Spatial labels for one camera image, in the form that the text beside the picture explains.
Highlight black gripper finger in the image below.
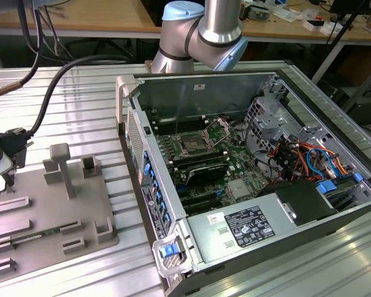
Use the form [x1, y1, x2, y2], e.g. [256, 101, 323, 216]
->
[2, 168, 17, 195]

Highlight black RAM slot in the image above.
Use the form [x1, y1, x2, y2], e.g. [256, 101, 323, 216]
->
[172, 150, 225, 162]
[156, 123, 205, 134]
[174, 156, 228, 170]
[155, 116, 205, 127]

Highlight CPU socket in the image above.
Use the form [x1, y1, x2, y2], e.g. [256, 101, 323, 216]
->
[176, 131, 219, 158]

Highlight black expansion slot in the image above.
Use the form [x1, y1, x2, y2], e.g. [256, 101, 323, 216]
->
[184, 200, 227, 216]
[181, 192, 225, 207]

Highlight grey plastic parts rack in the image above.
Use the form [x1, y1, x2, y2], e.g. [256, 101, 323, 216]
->
[0, 144, 121, 278]

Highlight green RAM stick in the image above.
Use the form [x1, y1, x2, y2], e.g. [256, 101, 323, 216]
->
[11, 226, 63, 245]

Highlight grey latch with blue tab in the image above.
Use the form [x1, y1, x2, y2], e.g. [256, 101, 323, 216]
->
[151, 236, 193, 278]

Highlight black heatsink card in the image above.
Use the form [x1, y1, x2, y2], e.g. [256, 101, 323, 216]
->
[185, 163, 229, 187]

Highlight open grey PC case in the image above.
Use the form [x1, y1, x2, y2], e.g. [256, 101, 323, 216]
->
[115, 61, 371, 297]

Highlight grey power supply unit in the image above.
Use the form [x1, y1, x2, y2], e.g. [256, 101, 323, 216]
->
[185, 193, 298, 264]

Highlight metal socket cover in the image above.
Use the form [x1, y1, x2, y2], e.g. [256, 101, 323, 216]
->
[203, 117, 233, 148]

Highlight green motherboard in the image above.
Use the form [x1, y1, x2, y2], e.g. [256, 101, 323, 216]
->
[154, 117, 275, 217]

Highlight silver chipset heatsink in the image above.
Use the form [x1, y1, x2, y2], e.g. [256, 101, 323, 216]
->
[227, 179, 252, 200]

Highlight perforated metal drive cage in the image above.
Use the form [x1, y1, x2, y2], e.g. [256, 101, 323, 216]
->
[243, 97, 298, 150]

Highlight black plastic shroud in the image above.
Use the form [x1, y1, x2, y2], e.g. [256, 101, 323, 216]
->
[258, 181, 339, 227]

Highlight green electronic device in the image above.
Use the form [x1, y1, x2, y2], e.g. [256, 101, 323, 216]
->
[245, 3, 270, 21]

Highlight white papers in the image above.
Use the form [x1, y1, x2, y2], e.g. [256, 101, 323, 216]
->
[271, 6, 301, 23]

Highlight wooden desk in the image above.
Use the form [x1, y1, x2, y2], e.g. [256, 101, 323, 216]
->
[0, 0, 371, 45]

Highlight small white box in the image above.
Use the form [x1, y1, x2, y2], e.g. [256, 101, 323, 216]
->
[302, 19, 343, 34]

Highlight black box under desk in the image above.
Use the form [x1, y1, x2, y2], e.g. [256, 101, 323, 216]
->
[330, 86, 371, 125]

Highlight black tripod stand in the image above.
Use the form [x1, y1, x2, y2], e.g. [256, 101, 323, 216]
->
[325, 0, 361, 45]

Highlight thick black camera cable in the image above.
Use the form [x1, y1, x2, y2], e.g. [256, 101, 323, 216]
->
[0, 55, 129, 156]

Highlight thin dark cable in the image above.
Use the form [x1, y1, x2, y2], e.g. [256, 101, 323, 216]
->
[0, 0, 74, 100]

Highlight blue wire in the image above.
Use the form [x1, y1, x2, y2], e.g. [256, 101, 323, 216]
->
[305, 147, 341, 179]

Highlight orange wire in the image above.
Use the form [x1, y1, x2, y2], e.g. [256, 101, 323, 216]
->
[296, 141, 354, 174]

